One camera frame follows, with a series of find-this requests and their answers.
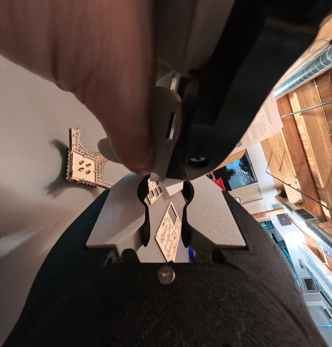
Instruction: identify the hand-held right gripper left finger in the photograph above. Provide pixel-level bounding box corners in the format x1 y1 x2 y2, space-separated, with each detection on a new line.
86 173 151 252

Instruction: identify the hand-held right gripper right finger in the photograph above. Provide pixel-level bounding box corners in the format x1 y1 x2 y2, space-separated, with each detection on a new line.
181 181 249 249

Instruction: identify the wooden lattice tower base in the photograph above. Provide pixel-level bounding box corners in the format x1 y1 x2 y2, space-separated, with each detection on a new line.
65 127 115 190

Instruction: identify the person's left hand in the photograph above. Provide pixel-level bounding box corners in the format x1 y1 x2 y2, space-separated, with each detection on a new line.
0 0 158 175

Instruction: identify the red object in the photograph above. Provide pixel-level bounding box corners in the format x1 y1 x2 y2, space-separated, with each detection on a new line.
214 177 233 191

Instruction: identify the white paper notice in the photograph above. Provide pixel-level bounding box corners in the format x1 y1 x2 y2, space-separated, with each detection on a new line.
246 93 284 148

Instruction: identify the engraved wooden parts sheet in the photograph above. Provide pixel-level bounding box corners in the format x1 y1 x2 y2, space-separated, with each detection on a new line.
155 201 182 262

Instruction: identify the glass window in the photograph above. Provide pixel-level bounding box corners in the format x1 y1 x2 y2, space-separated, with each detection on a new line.
225 150 258 190

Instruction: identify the wooden four-pad square frame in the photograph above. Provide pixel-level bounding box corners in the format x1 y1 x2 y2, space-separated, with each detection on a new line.
147 179 163 205

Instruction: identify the silver spiral duct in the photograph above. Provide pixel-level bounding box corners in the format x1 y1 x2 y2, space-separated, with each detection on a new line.
273 38 332 99
298 243 332 308

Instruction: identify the grey rectangular duct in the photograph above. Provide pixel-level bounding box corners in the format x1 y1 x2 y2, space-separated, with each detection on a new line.
284 202 332 261

